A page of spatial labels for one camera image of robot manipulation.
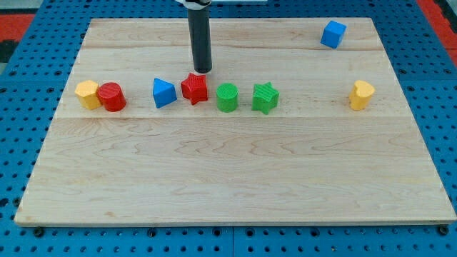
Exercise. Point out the wooden board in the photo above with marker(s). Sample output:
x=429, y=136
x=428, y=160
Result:
x=312, y=161

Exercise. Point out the red cylinder block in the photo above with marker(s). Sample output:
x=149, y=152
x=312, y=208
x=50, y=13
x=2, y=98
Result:
x=111, y=96

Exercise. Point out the blue cube block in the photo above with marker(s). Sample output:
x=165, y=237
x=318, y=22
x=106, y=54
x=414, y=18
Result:
x=333, y=34

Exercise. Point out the green cylinder block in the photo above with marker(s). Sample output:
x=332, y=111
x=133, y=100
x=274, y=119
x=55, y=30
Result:
x=227, y=97

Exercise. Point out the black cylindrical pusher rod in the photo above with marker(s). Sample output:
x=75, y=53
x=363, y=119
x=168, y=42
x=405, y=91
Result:
x=199, y=29

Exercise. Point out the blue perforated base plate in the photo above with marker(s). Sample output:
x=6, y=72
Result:
x=35, y=76

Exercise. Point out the yellow hexagon block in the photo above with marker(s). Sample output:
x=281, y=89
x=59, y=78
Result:
x=86, y=92

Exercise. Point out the red star block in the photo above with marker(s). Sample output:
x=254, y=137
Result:
x=194, y=88

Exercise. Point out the blue triangle block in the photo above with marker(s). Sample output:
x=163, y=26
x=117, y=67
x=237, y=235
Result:
x=163, y=93

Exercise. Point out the green star block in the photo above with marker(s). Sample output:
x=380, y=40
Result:
x=265, y=97

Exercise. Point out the yellow heart block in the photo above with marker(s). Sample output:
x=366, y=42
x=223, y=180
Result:
x=360, y=95

